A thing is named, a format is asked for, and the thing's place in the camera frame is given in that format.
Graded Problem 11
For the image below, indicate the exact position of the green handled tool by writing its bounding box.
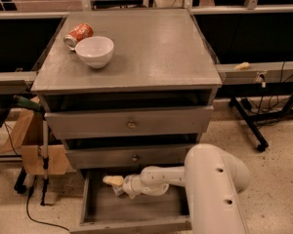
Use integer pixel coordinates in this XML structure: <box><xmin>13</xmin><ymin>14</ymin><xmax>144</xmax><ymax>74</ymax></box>
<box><xmin>14</xmin><ymin>95</ymin><xmax>42</xmax><ymax>112</ymax></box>

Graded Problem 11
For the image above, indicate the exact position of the plastic bottle with white cap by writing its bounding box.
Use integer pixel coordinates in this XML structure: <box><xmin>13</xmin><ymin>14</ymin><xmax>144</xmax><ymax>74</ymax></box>
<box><xmin>112</xmin><ymin>186</ymin><xmax>124</xmax><ymax>196</ymax></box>

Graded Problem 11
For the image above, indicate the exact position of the tripod stand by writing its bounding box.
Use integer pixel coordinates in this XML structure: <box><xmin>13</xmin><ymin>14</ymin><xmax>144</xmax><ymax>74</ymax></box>
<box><xmin>40</xmin><ymin>119</ymin><xmax>49</xmax><ymax>206</ymax></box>

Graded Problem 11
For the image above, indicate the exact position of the black table leg with caster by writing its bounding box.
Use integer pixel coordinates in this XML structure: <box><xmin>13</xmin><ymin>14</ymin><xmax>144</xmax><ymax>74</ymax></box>
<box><xmin>229</xmin><ymin>97</ymin><xmax>269</xmax><ymax>152</ymax></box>

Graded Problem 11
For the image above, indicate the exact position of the grey drawer cabinet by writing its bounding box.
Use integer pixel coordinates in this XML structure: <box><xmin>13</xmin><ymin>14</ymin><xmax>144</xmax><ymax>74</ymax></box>
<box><xmin>31</xmin><ymin>9</ymin><xmax>223</xmax><ymax>180</ymax></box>

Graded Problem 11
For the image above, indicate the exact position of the brown cardboard box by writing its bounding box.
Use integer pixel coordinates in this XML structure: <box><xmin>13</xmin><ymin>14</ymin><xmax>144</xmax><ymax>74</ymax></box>
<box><xmin>1</xmin><ymin>109</ymin><xmax>69</xmax><ymax>176</ymax></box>

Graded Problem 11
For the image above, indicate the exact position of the black floor cable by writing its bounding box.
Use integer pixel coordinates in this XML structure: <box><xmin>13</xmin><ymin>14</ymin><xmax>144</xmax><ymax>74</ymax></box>
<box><xmin>25</xmin><ymin>185</ymin><xmax>71</xmax><ymax>233</ymax></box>

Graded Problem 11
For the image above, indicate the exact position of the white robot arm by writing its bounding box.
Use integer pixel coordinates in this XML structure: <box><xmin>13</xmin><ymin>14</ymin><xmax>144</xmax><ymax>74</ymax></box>
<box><xmin>103</xmin><ymin>143</ymin><xmax>250</xmax><ymax>234</ymax></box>

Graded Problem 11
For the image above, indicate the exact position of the grey bottom drawer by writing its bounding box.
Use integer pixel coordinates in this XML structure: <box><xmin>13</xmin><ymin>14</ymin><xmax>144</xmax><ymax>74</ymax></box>
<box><xmin>70</xmin><ymin>168</ymin><xmax>191</xmax><ymax>234</ymax></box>

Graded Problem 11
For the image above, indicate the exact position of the small foam scrap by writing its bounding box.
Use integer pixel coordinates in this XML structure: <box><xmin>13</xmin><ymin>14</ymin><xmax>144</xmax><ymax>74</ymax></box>
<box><xmin>233</xmin><ymin>61</ymin><xmax>250</xmax><ymax>70</ymax></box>

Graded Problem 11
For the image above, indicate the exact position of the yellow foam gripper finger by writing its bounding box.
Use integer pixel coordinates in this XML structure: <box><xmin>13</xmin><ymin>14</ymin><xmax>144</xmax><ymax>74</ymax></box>
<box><xmin>103</xmin><ymin>175</ymin><xmax>124</xmax><ymax>186</ymax></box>

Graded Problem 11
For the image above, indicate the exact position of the grey top drawer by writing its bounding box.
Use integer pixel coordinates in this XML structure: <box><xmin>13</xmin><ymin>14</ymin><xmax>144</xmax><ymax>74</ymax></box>
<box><xmin>45</xmin><ymin>106</ymin><xmax>213</xmax><ymax>139</ymax></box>

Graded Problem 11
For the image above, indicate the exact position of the orange soda can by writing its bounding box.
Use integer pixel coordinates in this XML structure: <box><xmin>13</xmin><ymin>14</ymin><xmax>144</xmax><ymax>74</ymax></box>
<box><xmin>63</xmin><ymin>23</ymin><xmax>94</xmax><ymax>50</ymax></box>

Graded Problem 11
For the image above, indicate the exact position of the white ceramic bowl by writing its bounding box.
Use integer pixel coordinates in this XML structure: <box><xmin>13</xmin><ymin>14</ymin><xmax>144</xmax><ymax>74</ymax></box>
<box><xmin>75</xmin><ymin>36</ymin><xmax>114</xmax><ymax>68</ymax></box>

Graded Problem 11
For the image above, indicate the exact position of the grey drawer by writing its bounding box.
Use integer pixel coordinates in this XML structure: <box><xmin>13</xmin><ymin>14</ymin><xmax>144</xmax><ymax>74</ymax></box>
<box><xmin>45</xmin><ymin>106</ymin><xmax>213</xmax><ymax>139</ymax></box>
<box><xmin>66</xmin><ymin>144</ymin><xmax>193</xmax><ymax>170</ymax></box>
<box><xmin>70</xmin><ymin>168</ymin><xmax>191</xmax><ymax>234</ymax></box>

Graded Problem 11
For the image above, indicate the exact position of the grey middle drawer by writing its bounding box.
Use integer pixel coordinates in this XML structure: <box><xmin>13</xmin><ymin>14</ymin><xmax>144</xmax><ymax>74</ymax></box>
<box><xmin>66</xmin><ymin>144</ymin><xmax>193</xmax><ymax>170</ymax></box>

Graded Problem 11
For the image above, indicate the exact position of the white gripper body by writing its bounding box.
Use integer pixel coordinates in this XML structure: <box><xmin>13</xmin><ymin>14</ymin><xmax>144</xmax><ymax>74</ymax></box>
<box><xmin>122</xmin><ymin>175</ymin><xmax>142</xmax><ymax>199</ymax></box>

